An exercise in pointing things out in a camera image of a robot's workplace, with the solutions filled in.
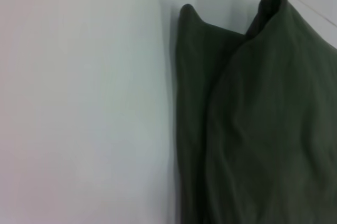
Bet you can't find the dark green printed t-shirt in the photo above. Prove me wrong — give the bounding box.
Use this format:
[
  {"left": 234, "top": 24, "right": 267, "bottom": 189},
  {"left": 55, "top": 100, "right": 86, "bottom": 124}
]
[{"left": 170, "top": 0, "right": 337, "bottom": 224}]

